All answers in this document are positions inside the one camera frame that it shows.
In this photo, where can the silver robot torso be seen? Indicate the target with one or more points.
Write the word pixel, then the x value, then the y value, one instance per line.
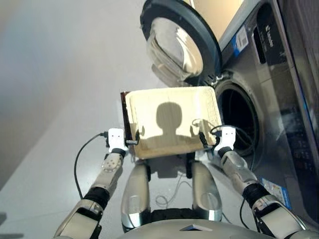
pixel 162 231

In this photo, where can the pale woven basket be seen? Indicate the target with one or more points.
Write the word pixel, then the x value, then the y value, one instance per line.
pixel 174 99

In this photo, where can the round glass washer door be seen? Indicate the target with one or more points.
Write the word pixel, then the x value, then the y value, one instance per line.
pixel 174 44

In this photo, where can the large blue rating label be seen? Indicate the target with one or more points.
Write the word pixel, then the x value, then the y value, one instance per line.
pixel 276 193

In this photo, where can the silver robot leg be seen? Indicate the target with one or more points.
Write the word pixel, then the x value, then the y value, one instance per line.
pixel 135 194
pixel 207 189

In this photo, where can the grey washing machine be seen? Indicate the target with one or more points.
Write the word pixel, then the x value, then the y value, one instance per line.
pixel 269 112

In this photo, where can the dark brown basket stand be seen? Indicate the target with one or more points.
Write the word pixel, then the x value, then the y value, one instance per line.
pixel 124 112

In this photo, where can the small blue QR sticker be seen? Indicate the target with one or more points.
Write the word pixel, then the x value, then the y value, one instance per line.
pixel 240 38

